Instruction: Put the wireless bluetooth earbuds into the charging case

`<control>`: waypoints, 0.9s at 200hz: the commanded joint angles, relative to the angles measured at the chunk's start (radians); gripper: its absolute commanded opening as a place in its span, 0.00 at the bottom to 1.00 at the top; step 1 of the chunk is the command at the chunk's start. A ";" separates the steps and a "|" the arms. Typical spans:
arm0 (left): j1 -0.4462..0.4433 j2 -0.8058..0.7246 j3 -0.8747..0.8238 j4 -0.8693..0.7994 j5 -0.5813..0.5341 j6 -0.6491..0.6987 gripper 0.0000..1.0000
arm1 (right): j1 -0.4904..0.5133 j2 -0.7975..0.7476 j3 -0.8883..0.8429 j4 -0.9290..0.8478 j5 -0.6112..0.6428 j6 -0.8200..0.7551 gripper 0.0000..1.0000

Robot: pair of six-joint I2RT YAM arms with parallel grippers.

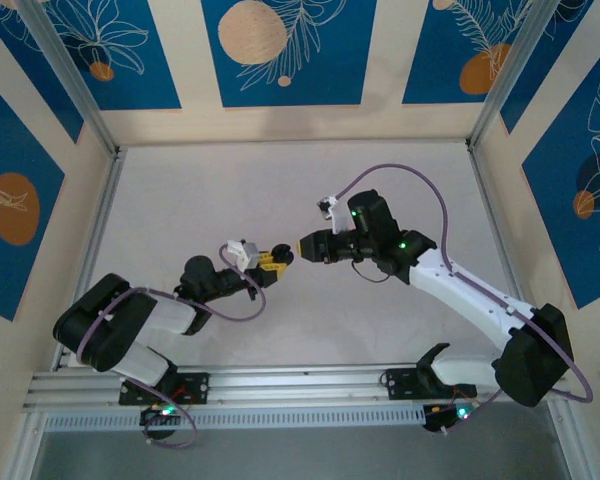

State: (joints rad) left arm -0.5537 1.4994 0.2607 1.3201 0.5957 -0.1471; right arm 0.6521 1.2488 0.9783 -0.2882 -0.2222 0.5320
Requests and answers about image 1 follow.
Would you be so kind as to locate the aluminium frame leg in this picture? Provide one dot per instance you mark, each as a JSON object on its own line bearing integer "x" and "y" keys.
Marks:
{"x": 570, "y": 440}
{"x": 27, "y": 450}

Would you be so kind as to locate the aluminium side table rail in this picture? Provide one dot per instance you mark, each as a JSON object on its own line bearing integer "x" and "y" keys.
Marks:
{"x": 105, "y": 210}
{"x": 494, "y": 215}

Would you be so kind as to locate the aluminium frame post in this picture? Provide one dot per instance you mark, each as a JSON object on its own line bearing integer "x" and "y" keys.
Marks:
{"x": 65, "y": 75}
{"x": 515, "y": 65}

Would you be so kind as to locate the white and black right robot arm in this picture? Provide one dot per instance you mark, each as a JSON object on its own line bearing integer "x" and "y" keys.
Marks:
{"x": 460, "y": 290}

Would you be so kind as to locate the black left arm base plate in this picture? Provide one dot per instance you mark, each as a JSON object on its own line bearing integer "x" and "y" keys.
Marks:
{"x": 197, "y": 387}

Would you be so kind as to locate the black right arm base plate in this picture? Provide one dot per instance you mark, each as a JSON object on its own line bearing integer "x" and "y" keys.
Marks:
{"x": 402, "y": 382}

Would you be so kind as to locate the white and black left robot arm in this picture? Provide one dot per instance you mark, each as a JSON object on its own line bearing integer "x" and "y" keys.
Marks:
{"x": 170, "y": 315}

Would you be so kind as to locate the black controller board green light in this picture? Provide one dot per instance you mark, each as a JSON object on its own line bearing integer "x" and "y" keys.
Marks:
{"x": 155, "y": 415}
{"x": 437, "y": 417}

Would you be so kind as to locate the aluminium front frame rail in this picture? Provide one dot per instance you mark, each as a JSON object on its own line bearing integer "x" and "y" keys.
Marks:
{"x": 300, "y": 385}

